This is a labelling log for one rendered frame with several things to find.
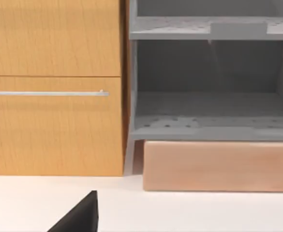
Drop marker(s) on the wooden cupboard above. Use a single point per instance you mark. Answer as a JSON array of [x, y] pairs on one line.
[[125, 96]]

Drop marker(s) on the pale wooden drawer front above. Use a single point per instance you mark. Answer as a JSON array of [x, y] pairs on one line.
[[218, 166]]

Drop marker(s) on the plain wooden drawer front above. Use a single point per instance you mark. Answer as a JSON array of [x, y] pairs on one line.
[[51, 36]]

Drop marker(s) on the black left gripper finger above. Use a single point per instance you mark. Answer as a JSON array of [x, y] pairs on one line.
[[83, 215]]

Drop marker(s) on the grey pierced shelf unit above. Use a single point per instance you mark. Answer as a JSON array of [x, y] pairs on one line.
[[204, 72]]

